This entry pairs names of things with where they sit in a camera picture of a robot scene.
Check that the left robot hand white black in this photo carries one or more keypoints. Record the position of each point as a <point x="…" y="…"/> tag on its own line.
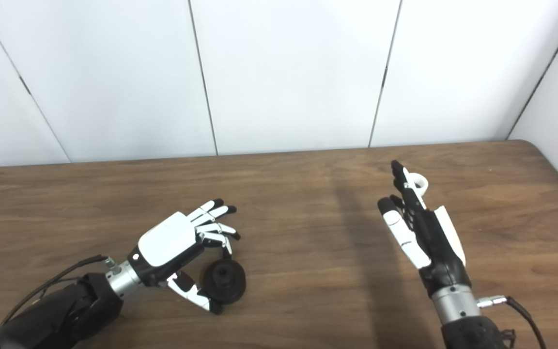
<point x="167" y="242"/>

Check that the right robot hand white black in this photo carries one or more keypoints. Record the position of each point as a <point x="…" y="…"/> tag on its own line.
<point x="429" y="237"/>

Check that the round black part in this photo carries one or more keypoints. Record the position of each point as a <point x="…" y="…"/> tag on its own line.
<point x="225" y="283"/>

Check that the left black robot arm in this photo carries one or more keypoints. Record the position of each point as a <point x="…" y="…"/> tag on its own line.
<point x="61" y="310"/>

